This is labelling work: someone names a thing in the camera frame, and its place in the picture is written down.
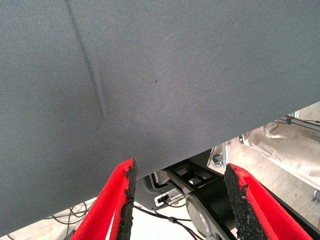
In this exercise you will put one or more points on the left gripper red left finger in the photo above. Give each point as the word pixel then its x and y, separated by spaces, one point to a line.
pixel 105 212

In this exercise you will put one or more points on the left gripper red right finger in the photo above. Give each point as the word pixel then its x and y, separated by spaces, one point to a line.
pixel 257 215

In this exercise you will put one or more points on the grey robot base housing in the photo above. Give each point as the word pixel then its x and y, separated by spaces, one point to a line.
pixel 145 190

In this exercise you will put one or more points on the grey caster wheel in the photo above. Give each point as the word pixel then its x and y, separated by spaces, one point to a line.
pixel 218 160

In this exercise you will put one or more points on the aluminium table leg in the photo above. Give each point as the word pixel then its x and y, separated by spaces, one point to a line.
pixel 227 152

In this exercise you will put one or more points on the beige trouser leg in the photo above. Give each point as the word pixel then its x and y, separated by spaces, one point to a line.
pixel 287 150

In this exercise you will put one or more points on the white patterned shoe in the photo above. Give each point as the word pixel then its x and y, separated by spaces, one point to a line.
pixel 243 139

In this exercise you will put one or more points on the dark grey table cloth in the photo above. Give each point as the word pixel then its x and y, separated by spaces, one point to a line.
pixel 150 75

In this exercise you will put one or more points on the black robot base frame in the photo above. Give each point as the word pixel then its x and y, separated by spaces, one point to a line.
pixel 212 192

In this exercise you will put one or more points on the aluminium frame profile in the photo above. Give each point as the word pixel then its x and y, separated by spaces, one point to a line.
pixel 305 122

